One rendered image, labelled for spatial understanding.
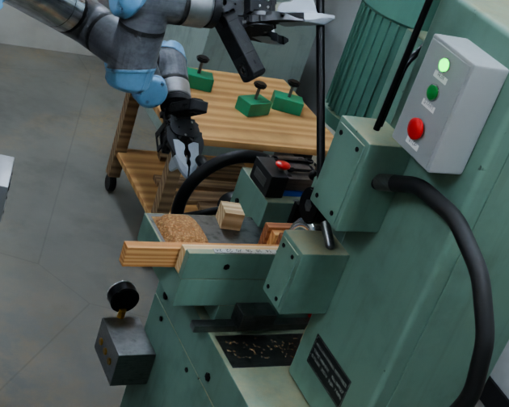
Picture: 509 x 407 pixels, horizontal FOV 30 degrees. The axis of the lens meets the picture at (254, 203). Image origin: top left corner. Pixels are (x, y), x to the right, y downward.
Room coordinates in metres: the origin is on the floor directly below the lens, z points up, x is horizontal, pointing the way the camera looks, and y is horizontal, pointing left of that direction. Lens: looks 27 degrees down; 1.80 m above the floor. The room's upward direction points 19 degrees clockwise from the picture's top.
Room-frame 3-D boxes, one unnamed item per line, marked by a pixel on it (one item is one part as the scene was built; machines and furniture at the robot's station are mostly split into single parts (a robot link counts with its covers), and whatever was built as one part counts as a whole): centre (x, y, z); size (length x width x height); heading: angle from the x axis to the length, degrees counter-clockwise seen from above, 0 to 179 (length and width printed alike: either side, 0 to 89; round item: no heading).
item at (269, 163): (1.75, -0.04, 0.99); 0.13 x 0.11 x 0.06; 123
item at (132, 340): (1.56, 0.15, 0.58); 0.12 x 0.08 x 0.08; 33
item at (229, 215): (1.63, 0.04, 0.92); 0.04 x 0.04 x 0.04; 24
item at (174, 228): (1.53, 0.10, 0.91); 0.12 x 0.09 x 0.03; 33
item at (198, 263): (1.56, -0.17, 0.93); 0.60 x 0.02 x 0.06; 123
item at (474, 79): (1.24, -0.20, 1.40); 0.10 x 0.06 x 0.16; 33
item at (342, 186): (1.32, -0.13, 1.22); 0.09 x 0.08 x 0.15; 33
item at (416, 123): (1.22, -0.17, 1.36); 0.03 x 0.01 x 0.03; 33
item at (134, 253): (1.53, -0.06, 0.92); 0.59 x 0.02 x 0.04; 123
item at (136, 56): (1.44, 0.27, 1.24); 0.11 x 0.08 x 0.11; 55
